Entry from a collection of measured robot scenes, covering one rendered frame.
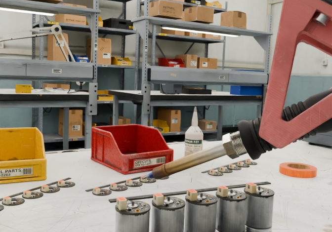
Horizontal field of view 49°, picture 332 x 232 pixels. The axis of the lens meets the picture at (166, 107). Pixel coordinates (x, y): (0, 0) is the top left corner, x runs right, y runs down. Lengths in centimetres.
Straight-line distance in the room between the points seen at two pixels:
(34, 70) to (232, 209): 232
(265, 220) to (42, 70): 233
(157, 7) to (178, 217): 276
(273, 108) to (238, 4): 611
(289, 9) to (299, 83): 603
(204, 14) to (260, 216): 296
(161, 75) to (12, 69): 111
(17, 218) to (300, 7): 34
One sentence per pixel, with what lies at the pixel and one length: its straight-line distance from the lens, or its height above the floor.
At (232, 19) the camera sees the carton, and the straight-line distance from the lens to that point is 342.
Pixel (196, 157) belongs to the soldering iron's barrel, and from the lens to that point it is 23.
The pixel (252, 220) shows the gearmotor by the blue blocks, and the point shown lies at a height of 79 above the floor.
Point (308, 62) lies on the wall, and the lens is 616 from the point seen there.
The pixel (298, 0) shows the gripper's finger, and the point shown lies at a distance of 19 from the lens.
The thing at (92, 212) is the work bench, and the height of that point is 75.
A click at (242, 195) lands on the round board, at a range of 30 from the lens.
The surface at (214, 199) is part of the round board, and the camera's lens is 29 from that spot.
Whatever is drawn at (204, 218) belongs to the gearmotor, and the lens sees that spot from 28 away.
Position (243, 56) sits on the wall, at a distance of 631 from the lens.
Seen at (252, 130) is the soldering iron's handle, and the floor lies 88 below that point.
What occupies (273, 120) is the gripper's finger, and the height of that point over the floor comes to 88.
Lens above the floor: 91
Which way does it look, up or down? 5 degrees down
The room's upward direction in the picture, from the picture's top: 2 degrees clockwise
